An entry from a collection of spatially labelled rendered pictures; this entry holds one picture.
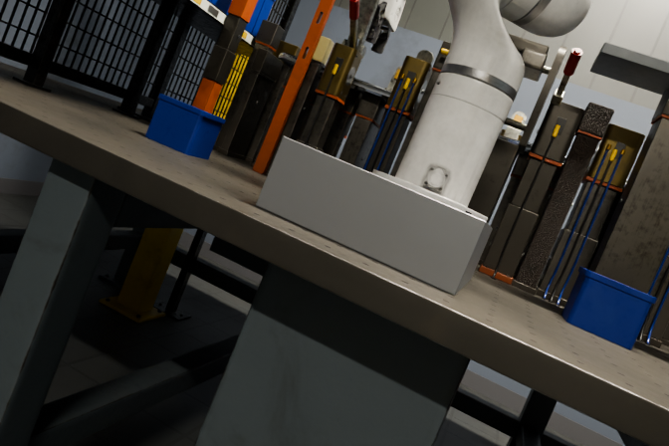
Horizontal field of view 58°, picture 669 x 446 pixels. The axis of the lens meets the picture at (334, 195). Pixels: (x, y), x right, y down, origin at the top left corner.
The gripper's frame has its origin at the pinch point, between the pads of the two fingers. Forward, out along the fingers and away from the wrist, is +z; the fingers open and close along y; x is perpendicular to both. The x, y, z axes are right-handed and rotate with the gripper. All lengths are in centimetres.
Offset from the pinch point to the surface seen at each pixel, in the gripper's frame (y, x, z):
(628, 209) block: -37, -66, 21
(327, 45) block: -14.2, 6.5, 7.1
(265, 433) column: -73, -29, 70
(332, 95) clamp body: -19.7, -1.3, 18.4
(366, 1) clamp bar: -16.8, 0.4, -5.1
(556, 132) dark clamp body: -25, -50, 10
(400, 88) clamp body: -23.0, -16.5, 12.0
